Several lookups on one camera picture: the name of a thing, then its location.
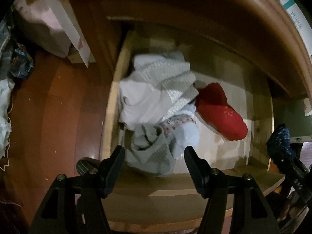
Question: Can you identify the dark blue underwear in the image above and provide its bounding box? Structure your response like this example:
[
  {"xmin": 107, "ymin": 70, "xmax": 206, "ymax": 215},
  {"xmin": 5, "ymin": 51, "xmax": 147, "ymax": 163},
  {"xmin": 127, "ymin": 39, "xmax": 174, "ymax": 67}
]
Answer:
[{"xmin": 266, "ymin": 124, "xmax": 296, "ymax": 162}]

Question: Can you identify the red underwear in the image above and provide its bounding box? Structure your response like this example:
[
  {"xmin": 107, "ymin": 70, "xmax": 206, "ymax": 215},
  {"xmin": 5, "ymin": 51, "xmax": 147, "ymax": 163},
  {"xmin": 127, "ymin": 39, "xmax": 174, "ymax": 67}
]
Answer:
[{"xmin": 196, "ymin": 82, "xmax": 248, "ymax": 141}]

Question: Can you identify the wooden nightstand drawer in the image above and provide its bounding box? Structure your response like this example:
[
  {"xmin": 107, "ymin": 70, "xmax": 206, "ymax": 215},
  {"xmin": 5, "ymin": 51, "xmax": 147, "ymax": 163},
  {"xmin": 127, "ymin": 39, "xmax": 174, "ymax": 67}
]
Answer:
[{"xmin": 102, "ymin": 30, "xmax": 284, "ymax": 233}]

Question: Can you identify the white grey garment pile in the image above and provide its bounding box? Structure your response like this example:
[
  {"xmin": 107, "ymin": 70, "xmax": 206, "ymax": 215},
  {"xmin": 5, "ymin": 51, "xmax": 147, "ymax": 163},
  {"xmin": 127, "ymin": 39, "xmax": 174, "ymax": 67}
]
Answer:
[{"xmin": 118, "ymin": 51, "xmax": 198, "ymax": 130}]

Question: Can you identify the white drawer liner paper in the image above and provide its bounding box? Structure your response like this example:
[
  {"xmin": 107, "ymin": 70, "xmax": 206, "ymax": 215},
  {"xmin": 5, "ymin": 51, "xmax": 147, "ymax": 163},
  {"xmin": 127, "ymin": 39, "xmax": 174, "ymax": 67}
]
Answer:
[{"xmin": 170, "ymin": 72, "xmax": 254, "ymax": 175}]

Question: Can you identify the brown wooden nightstand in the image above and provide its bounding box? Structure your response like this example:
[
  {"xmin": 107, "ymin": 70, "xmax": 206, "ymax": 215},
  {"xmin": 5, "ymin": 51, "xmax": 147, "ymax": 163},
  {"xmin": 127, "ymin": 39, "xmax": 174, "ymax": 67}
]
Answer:
[{"xmin": 26, "ymin": 0, "xmax": 310, "ymax": 166}]

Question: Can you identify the white Xincci shoe box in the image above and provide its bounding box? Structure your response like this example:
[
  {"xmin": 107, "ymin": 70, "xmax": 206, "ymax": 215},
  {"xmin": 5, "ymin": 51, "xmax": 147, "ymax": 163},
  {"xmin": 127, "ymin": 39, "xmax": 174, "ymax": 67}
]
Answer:
[{"xmin": 278, "ymin": 0, "xmax": 311, "ymax": 58}]

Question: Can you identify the pink white paper bag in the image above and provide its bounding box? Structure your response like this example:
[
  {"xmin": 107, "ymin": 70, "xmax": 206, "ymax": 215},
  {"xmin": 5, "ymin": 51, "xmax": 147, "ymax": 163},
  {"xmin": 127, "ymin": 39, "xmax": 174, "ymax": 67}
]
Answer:
[{"xmin": 14, "ymin": 0, "xmax": 95, "ymax": 66}]

